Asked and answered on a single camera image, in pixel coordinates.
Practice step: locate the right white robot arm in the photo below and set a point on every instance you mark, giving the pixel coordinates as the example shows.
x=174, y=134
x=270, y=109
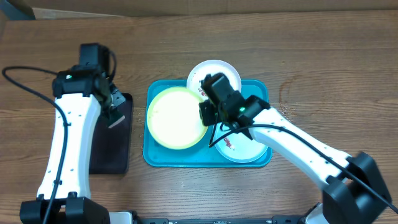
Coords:
x=353, y=190

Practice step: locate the brown cardboard backdrop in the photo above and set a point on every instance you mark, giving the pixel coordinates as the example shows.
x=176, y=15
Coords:
x=24, y=9

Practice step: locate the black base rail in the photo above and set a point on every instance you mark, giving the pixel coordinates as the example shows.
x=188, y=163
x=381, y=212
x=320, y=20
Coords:
x=131, y=217

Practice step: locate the green and pink sponge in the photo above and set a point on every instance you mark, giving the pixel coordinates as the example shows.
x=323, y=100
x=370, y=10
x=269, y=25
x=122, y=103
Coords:
x=115, y=117

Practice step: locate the white plate with sauce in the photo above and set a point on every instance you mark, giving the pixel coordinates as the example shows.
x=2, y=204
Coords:
x=212, y=67

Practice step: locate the light blue rimmed plate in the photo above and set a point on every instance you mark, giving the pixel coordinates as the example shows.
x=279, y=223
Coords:
x=239, y=148

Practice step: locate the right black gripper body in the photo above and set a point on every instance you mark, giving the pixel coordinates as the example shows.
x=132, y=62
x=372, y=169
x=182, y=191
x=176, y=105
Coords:
x=211, y=112

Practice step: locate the teal plastic serving tray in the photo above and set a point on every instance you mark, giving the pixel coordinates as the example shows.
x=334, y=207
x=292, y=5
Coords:
x=199, y=155

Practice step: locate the black rectangular water tray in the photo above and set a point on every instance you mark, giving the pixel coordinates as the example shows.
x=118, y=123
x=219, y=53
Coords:
x=111, y=146

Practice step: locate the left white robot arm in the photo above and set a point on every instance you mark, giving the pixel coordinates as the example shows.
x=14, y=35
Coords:
x=82, y=94

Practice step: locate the yellow-green rimmed plate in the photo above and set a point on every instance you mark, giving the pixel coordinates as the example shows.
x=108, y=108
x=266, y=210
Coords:
x=173, y=118

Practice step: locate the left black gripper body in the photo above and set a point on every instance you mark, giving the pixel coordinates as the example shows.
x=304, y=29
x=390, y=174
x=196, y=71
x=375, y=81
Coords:
x=115, y=98

